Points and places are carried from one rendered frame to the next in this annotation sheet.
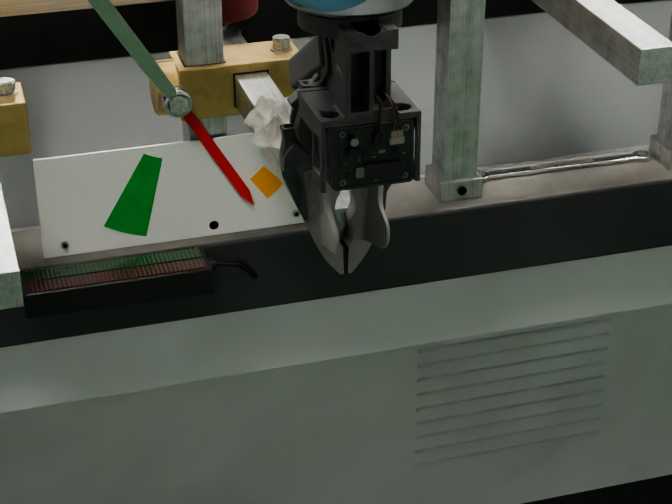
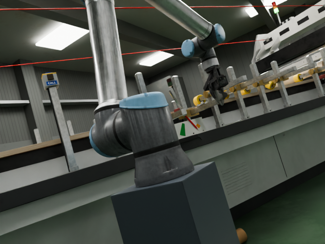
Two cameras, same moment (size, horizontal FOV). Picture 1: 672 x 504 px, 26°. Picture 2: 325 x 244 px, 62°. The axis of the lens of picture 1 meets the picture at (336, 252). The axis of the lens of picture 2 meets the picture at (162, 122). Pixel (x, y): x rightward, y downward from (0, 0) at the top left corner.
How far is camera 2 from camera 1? 1.04 m
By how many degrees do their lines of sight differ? 36
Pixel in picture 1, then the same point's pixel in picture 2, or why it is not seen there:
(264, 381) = not seen: hidden behind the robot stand
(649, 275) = (250, 137)
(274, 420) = not seen: hidden behind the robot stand
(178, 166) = (186, 124)
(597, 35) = (235, 82)
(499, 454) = (239, 190)
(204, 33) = (184, 105)
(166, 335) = (191, 155)
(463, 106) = (217, 113)
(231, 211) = (195, 130)
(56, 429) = not seen: hidden behind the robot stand
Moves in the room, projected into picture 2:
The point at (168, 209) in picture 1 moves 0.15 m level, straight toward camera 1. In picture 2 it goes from (187, 131) to (197, 128)
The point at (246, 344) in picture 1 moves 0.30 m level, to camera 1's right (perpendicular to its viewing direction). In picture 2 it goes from (202, 155) to (243, 142)
